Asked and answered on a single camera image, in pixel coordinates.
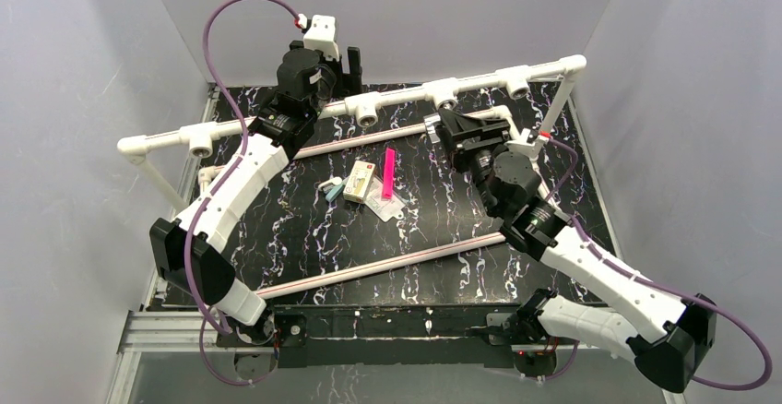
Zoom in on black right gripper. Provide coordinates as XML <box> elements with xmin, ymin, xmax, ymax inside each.
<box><xmin>436</xmin><ymin>109</ymin><xmax>509</xmax><ymax>219</ymax></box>

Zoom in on chrome water faucet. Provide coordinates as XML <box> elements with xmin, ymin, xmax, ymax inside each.
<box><xmin>423</xmin><ymin>113</ymin><xmax>441</xmax><ymax>145</ymax></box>

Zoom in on white PVC pipe frame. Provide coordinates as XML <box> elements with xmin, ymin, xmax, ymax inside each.
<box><xmin>117</xmin><ymin>54</ymin><xmax>587</xmax><ymax>301</ymax></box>

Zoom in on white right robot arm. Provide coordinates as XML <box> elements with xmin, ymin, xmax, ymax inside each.
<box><xmin>426</xmin><ymin>110</ymin><xmax>716</xmax><ymax>393</ymax></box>

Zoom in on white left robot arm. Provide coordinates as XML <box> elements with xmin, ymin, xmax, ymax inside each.
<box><xmin>149</xmin><ymin>42</ymin><xmax>362</xmax><ymax>345</ymax></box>

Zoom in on pink rectangular bar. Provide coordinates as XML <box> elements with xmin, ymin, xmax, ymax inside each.
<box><xmin>381</xmin><ymin>148</ymin><xmax>397</xmax><ymax>200</ymax></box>

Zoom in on white small fitting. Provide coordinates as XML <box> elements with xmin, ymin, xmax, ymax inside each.
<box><xmin>317</xmin><ymin>176</ymin><xmax>343</xmax><ymax>193</ymax></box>

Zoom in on beige small cardboard box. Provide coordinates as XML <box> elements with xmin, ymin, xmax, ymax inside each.
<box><xmin>342</xmin><ymin>160</ymin><xmax>376</xmax><ymax>204</ymax></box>

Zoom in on clear plastic bag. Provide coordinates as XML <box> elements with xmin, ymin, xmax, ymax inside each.
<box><xmin>365</xmin><ymin>192</ymin><xmax>406</xmax><ymax>222</ymax></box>

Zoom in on teal small fitting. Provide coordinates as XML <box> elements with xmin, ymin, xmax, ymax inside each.
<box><xmin>326</xmin><ymin>183</ymin><xmax>345</xmax><ymax>203</ymax></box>

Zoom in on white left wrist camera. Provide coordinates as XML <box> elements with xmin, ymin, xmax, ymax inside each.
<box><xmin>302</xmin><ymin>15</ymin><xmax>340</xmax><ymax>61</ymax></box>

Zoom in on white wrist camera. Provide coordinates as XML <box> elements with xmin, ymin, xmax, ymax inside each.
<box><xmin>302</xmin><ymin>15</ymin><xmax>340</xmax><ymax>61</ymax></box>
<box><xmin>504</xmin><ymin>128</ymin><xmax>551</xmax><ymax>161</ymax></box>

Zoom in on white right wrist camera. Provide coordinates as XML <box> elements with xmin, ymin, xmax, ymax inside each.
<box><xmin>504</xmin><ymin>128</ymin><xmax>551</xmax><ymax>161</ymax></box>

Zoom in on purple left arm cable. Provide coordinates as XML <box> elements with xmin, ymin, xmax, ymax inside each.
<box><xmin>183</xmin><ymin>0</ymin><xmax>307</xmax><ymax>387</ymax></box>

